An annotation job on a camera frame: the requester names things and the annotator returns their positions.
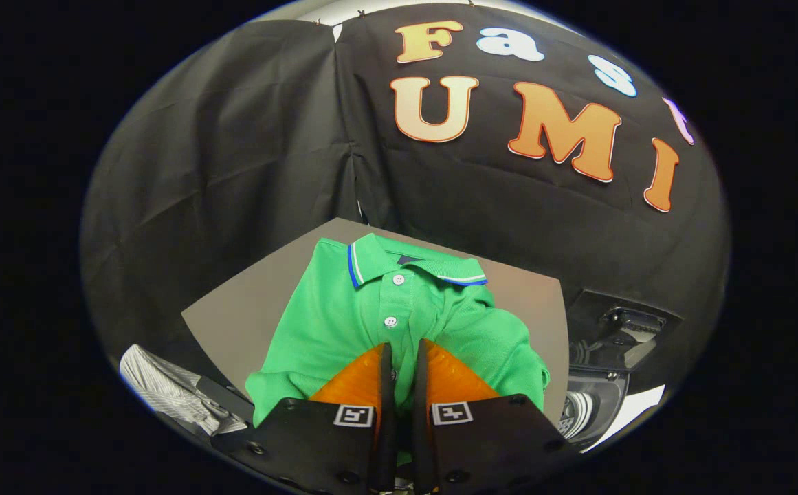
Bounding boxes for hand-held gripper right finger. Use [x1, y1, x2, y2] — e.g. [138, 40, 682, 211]
[411, 338, 579, 495]

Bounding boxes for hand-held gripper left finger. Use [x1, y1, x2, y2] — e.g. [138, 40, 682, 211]
[210, 342, 398, 495]

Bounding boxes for green polo shirt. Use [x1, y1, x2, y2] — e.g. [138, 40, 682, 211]
[245, 232, 552, 427]

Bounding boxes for dark transparent washing machine lid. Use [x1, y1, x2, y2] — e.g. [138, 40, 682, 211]
[567, 289, 683, 375]

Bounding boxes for striped white cloth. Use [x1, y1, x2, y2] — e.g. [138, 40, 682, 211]
[119, 344, 252, 437]

